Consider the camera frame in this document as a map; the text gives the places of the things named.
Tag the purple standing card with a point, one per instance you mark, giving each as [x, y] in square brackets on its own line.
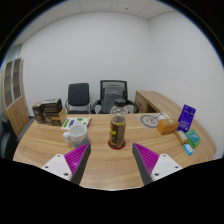
[186, 118]

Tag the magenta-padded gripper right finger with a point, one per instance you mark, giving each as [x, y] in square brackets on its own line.
[146, 160]

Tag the black leather sofa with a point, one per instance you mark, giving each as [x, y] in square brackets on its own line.
[5, 138]

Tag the round grey disc pad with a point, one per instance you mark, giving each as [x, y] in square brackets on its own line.
[150, 120]

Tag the white leaflet with green print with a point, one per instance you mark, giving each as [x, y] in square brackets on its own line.
[75, 120]

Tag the black office chair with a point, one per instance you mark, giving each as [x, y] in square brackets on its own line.
[78, 95]

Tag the wooden glass-door shelf cabinet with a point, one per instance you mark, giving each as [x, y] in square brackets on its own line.
[15, 96]

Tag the orange-brown small box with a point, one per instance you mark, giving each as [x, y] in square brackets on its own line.
[167, 126]

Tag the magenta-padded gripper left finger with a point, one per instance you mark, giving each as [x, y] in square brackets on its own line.
[77, 160]

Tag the white and grey mug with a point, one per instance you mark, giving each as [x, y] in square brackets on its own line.
[78, 133]

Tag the yellow snack packet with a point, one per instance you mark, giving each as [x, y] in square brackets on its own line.
[181, 137]

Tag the grey mesh armrest office chair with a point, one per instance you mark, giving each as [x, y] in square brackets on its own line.
[106, 96]

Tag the clear bottle with dark drink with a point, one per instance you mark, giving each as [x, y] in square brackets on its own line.
[117, 130]

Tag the wooden side desk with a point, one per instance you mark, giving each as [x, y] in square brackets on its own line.
[155, 100]

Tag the green flat box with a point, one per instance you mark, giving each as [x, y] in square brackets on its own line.
[193, 138]

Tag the wide dark brown box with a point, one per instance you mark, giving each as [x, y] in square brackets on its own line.
[51, 105]

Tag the small blue box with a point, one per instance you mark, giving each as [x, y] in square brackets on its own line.
[188, 149]

